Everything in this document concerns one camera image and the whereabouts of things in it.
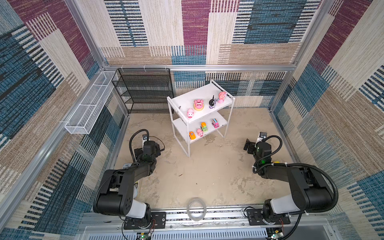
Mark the black white kuromi figure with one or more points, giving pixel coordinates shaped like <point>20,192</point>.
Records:
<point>212,102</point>

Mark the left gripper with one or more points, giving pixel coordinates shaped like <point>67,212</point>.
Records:
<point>137,152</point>

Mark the pink round figure toy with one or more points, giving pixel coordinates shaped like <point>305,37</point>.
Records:
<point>221,97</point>

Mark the green toy car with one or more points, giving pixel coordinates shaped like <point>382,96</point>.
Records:
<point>204,127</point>

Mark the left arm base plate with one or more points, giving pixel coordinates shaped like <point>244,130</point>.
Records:
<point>154,220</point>

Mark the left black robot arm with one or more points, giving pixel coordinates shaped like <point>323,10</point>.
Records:
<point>115,195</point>

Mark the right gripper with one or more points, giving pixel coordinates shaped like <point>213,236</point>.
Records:
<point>251,146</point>

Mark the black wire rack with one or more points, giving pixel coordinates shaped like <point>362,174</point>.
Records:
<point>144,91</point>

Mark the pink toy truck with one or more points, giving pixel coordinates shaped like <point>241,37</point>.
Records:
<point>215,123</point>

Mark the pink bear donut toy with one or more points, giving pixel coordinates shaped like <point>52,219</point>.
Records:
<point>199,105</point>

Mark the pink pig toy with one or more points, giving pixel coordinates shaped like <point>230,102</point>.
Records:
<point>200,132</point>
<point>190,113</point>

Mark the white wire basket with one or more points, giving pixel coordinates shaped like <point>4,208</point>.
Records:
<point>87,112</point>

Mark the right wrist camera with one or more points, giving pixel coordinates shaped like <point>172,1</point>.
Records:
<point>261,137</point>

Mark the white two-tier shelf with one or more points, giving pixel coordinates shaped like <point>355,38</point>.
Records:
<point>182,125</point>

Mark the orange toy car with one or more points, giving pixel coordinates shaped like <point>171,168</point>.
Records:
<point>192,135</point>

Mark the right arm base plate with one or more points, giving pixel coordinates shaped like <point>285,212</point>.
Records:
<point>257,217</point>

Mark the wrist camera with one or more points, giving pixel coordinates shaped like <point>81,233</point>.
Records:
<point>145,138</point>
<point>261,137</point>

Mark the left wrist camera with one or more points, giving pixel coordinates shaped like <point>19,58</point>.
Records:
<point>145,138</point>

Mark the clear tape roll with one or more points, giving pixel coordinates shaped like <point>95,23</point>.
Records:
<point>196,209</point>

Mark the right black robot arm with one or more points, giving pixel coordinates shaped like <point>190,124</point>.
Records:
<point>312,190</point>

